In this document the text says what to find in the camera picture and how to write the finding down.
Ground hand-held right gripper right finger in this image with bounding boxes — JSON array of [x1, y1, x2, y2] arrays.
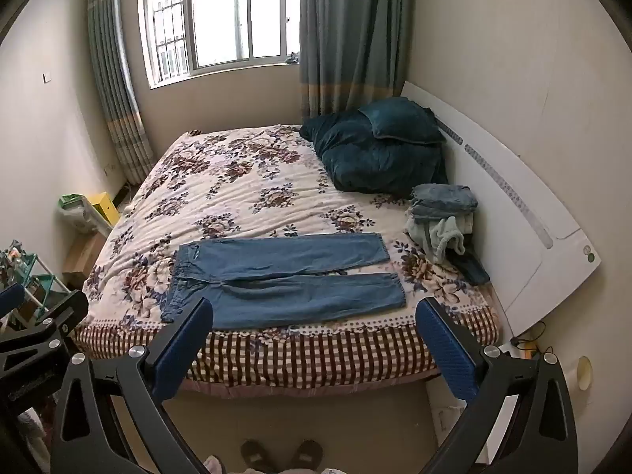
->
[[415, 297, 581, 474]]

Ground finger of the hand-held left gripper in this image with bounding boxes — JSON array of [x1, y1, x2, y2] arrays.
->
[[0, 283, 26, 316], [0, 289, 90, 373]]

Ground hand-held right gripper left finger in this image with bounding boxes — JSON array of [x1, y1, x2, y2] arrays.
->
[[49, 297, 223, 474]]

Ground blue denim pants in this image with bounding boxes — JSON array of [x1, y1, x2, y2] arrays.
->
[[162, 232, 406, 331]]

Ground teal storage rack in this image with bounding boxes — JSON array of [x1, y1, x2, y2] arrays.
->
[[0, 239, 72, 337]]

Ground cardboard box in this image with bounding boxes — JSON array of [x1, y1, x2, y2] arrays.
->
[[62, 232, 107, 287]]

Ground dark blue cloth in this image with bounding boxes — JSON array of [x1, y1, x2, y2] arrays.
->
[[447, 252, 491, 286]]

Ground clear plastic bag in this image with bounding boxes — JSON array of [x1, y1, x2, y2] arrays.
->
[[55, 194, 112, 235]]

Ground light green cloth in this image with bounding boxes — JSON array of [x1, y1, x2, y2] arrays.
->
[[404, 216, 467, 263]]

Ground yellow box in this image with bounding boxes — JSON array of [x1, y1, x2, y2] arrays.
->
[[85, 192, 120, 228]]

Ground dark slipper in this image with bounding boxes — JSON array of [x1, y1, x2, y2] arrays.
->
[[240, 439, 277, 474], [289, 439, 324, 470]]

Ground folded blue jeans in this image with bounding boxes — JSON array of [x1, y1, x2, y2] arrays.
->
[[409, 184, 479, 223]]

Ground white headboard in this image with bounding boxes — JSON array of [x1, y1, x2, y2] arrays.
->
[[400, 80, 602, 339]]

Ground floral bed blanket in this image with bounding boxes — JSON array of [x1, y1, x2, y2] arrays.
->
[[69, 125, 514, 398]]

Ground dark teal pillows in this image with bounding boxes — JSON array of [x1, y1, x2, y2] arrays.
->
[[299, 111, 449, 193]]

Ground grey-blue striped curtain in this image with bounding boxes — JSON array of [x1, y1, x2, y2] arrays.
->
[[88, 0, 154, 183], [299, 0, 414, 119]]

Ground dark teal pillow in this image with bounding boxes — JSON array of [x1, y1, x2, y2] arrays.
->
[[358, 97, 446, 145]]

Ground window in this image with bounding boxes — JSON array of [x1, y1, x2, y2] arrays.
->
[[143, 0, 302, 85]]

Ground white round wall cap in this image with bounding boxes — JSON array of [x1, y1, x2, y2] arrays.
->
[[575, 355, 593, 392]]

